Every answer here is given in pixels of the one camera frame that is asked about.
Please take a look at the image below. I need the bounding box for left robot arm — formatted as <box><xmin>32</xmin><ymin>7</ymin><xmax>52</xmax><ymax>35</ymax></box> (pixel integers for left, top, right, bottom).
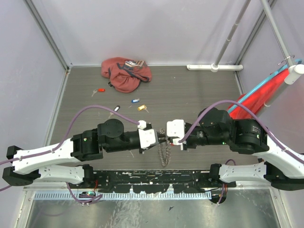
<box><xmin>2</xmin><ymin>119</ymin><xmax>166</xmax><ymax>188</ymax></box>

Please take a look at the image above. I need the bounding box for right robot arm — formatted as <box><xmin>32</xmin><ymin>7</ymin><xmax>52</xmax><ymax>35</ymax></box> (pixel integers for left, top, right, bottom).
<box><xmin>178</xmin><ymin>108</ymin><xmax>304</xmax><ymax>191</ymax></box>

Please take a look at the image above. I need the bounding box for key with yellow tag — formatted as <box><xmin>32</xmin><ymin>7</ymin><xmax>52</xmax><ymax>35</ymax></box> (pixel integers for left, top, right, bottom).
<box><xmin>137</xmin><ymin>105</ymin><xmax>149</xmax><ymax>112</ymax></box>

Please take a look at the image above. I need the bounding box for key with blue tag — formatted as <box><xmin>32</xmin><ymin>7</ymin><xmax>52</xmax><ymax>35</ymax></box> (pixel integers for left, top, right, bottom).
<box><xmin>131</xmin><ymin>99</ymin><xmax>140</xmax><ymax>104</ymax></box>

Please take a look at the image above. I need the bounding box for key with black tag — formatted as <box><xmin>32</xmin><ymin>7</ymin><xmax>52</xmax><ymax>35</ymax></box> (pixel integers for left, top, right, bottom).
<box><xmin>108</xmin><ymin>105</ymin><xmax>120</xmax><ymax>119</ymax></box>

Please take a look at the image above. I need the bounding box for red crumpled shirt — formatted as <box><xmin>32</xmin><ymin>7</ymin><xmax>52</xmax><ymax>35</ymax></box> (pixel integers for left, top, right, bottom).
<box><xmin>101</xmin><ymin>57</ymin><xmax>152</xmax><ymax>93</ymax></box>

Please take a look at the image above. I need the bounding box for key with red tag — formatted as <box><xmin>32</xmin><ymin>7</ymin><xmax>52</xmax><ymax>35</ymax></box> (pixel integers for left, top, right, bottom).
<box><xmin>91</xmin><ymin>88</ymin><xmax>105</xmax><ymax>97</ymax></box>

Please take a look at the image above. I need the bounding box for red cloth on hanger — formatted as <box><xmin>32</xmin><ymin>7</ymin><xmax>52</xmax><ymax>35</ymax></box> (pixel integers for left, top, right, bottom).
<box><xmin>227</xmin><ymin>69</ymin><xmax>289</xmax><ymax>120</ymax></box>

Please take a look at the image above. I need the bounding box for white rack base bar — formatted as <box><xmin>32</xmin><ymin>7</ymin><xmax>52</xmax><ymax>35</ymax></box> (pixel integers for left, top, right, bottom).
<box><xmin>187</xmin><ymin>64</ymin><xmax>244</xmax><ymax>72</ymax></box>

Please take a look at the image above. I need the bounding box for grey rack pole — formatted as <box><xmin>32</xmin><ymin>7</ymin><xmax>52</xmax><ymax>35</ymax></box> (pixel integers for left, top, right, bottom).
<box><xmin>213</xmin><ymin>0</ymin><xmax>251</xmax><ymax>65</ymax></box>

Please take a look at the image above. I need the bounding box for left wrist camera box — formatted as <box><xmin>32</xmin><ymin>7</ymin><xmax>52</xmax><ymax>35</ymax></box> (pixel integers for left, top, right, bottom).
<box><xmin>138</xmin><ymin>129</ymin><xmax>159</xmax><ymax>149</ymax></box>

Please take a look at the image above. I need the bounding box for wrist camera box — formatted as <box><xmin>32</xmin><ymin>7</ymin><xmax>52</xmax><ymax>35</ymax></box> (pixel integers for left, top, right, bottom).
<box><xmin>138</xmin><ymin>129</ymin><xmax>159</xmax><ymax>149</ymax></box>
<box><xmin>166</xmin><ymin>119</ymin><xmax>185</xmax><ymax>145</ymax></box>

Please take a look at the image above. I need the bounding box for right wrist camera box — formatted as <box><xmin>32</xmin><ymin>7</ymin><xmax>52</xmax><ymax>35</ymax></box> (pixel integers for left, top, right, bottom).
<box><xmin>166</xmin><ymin>119</ymin><xmax>185</xmax><ymax>145</ymax></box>

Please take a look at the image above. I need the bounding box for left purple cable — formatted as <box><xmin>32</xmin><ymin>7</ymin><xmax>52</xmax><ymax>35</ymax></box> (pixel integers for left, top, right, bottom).
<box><xmin>0</xmin><ymin>104</ymin><xmax>145</xmax><ymax>205</ymax></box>

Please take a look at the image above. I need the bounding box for white slotted cable duct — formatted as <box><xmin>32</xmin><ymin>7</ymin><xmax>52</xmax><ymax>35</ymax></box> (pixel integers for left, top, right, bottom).
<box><xmin>33</xmin><ymin>190</ymin><xmax>212</xmax><ymax>200</ymax></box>

